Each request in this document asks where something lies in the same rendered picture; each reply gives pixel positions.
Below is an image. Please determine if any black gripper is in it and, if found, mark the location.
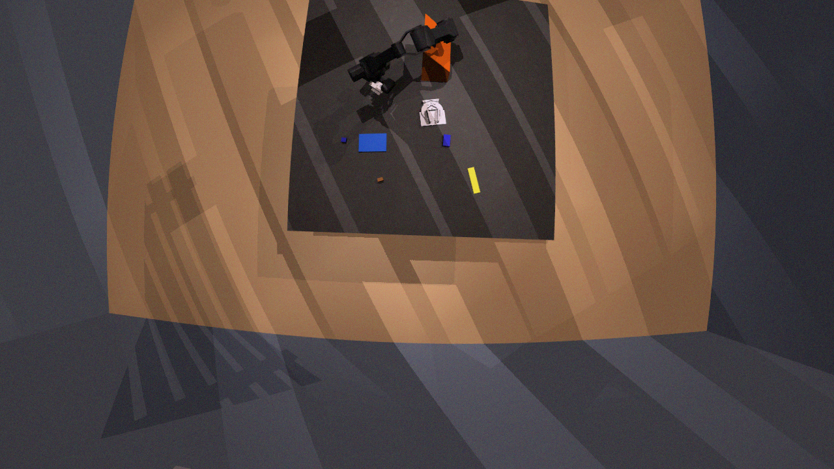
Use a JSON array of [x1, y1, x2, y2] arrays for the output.
[[363, 73, 395, 94]]

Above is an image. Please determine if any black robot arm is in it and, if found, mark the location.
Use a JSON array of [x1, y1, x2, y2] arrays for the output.
[[348, 18, 458, 82]]

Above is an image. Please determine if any yellow flat bar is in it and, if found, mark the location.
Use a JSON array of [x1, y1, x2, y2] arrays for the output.
[[467, 167, 480, 194]]

